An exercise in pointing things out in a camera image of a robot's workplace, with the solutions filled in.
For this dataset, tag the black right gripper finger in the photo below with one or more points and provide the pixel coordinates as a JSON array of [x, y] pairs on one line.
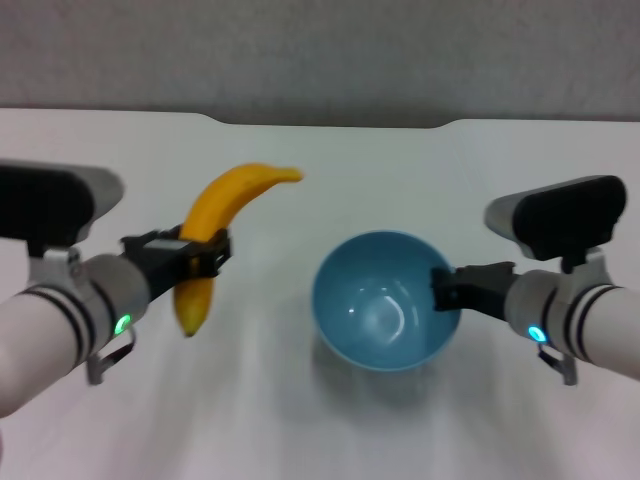
[[446, 290]]

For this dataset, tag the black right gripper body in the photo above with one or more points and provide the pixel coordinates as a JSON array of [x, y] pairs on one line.
[[482, 290]]

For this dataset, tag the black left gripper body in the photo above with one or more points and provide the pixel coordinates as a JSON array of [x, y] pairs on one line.
[[160, 265]]

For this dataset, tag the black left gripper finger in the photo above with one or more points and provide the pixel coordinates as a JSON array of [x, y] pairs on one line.
[[210, 257]]

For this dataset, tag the blue bowl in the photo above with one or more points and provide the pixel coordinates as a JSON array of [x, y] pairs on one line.
[[380, 310]]

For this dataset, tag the yellow banana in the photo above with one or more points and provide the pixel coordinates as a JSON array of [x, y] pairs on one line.
[[235, 192]]

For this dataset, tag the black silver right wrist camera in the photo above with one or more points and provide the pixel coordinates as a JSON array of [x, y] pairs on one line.
[[565, 210]]

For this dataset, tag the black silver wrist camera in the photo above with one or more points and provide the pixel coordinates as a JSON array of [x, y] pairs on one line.
[[565, 210], [45, 200]]

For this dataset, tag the grey right wrist bracket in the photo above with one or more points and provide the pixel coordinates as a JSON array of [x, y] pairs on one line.
[[570, 372]]

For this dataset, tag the grey wrist bracket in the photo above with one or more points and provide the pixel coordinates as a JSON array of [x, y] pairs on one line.
[[570, 372], [94, 371]]

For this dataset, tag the grey left wrist bracket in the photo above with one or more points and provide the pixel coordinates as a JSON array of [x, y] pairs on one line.
[[94, 371]]

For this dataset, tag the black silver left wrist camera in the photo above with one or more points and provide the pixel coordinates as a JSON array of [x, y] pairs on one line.
[[45, 200]]

